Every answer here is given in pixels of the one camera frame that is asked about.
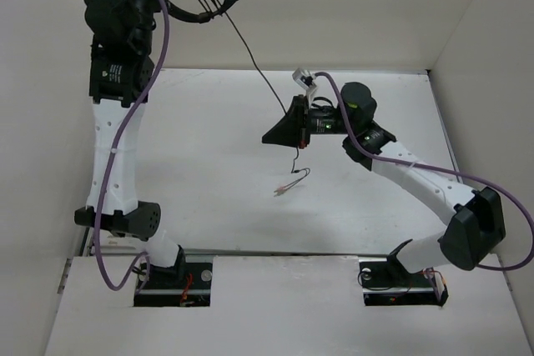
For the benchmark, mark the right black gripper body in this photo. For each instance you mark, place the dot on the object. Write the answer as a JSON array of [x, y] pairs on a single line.
[[301, 102]]

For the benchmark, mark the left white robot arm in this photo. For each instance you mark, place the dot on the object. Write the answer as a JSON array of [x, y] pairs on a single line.
[[120, 71]]

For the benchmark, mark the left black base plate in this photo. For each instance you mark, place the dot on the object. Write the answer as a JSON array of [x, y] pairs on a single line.
[[186, 285]]

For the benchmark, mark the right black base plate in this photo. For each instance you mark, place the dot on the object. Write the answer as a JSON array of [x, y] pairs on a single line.
[[385, 283]]

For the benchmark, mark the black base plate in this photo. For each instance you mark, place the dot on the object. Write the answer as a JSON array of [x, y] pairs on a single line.
[[186, 285], [385, 283]]

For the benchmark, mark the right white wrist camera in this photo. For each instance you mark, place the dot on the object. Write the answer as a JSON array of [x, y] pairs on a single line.
[[306, 80]]

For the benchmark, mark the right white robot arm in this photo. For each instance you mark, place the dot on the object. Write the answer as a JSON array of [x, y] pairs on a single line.
[[473, 219]]

